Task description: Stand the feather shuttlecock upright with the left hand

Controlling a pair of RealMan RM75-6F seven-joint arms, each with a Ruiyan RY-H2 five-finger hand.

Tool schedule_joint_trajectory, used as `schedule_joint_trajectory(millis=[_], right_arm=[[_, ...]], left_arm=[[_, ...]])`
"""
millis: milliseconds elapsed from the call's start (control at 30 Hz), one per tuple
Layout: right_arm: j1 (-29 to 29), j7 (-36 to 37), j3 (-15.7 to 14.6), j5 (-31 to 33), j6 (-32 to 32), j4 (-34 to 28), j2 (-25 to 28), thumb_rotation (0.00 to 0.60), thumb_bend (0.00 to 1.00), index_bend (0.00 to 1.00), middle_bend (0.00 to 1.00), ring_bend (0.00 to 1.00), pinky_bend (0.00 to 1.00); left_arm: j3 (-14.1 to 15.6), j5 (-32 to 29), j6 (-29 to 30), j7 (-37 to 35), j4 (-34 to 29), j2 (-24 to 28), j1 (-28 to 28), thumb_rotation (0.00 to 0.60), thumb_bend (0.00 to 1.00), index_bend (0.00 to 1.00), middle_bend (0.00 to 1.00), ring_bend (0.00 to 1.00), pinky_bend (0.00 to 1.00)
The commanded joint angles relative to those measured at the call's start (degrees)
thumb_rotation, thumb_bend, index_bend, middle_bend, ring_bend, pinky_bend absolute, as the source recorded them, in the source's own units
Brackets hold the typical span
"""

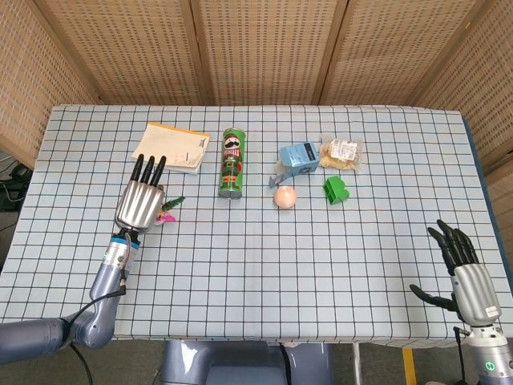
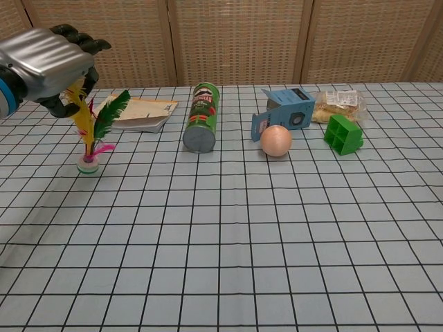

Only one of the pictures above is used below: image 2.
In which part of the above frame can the blue checkered tablecloth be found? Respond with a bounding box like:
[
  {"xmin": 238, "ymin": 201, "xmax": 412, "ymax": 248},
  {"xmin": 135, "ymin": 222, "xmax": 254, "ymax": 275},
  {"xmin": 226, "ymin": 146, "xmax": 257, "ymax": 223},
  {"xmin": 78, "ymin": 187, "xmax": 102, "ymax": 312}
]
[{"xmin": 0, "ymin": 82, "xmax": 443, "ymax": 332}]

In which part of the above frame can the beige paperback notebook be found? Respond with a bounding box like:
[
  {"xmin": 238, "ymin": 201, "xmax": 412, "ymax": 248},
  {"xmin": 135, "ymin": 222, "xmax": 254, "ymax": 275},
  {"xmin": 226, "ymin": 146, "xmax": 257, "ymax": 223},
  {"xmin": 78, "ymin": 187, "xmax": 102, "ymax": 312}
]
[{"xmin": 93, "ymin": 96, "xmax": 180, "ymax": 134}]

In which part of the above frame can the blue cardboard box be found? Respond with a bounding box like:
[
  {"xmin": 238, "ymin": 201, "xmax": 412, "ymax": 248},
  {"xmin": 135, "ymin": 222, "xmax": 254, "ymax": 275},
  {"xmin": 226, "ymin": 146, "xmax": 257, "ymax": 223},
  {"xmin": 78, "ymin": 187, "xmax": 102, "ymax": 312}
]
[{"xmin": 251, "ymin": 87, "xmax": 316, "ymax": 142}]

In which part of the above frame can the clear snack packet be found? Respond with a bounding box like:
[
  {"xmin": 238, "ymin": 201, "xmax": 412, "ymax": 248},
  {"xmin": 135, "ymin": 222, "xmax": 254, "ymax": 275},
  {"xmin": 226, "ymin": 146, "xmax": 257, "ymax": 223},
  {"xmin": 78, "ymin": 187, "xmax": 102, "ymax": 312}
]
[{"xmin": 311, "ymin": 89, "xmax": 367, "ymax": 125}]

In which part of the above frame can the colourful feather toy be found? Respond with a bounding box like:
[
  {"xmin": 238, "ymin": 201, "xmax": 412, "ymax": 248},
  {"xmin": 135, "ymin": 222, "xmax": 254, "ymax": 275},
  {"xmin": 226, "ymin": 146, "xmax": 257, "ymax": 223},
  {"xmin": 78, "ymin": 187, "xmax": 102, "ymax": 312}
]
[{"xmin": 64, "ymin": 77, "xmax": 132, "ymax": 176}]

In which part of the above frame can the green plastic block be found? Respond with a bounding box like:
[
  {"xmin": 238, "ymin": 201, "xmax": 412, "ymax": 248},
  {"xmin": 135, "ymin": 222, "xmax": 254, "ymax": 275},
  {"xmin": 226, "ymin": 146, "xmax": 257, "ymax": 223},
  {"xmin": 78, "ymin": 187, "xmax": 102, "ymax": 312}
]
[{"xmin": 323, "ymin": 114, "xmax": 365, "ymax": 156}]

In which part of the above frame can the woven bamboo folding screen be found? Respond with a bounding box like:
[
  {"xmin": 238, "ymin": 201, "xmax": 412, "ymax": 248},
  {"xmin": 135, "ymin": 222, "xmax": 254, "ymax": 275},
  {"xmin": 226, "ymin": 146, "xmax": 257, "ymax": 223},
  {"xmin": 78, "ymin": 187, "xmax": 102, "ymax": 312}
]
[{"xmin": 0, "ymin": 0, "xmax": 443, "ymax": 91}]

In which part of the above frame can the green Pringles can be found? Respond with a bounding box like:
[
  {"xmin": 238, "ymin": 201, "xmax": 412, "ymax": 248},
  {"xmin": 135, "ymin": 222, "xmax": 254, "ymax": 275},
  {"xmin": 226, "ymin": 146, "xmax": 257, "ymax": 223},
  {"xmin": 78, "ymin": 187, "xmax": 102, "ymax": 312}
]
[{"xmin": 182, "ymin": 82, "xmax": 221, "ymax": 154}]

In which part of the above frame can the peach coloured egg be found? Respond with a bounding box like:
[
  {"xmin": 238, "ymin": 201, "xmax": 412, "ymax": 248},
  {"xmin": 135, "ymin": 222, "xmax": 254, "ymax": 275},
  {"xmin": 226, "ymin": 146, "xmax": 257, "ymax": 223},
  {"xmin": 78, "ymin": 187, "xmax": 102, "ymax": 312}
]
[{"xmin": 260, "ymin": 124, "xmax": 293, "ymax": 158}]

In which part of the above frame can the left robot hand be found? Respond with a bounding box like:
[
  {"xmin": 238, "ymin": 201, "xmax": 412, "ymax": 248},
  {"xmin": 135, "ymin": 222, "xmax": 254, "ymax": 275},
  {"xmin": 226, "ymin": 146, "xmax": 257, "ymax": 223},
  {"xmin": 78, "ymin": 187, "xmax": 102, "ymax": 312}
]
[{"xmin": 0, "ymin": 24, "xmax": 112, "ymax": 119}]

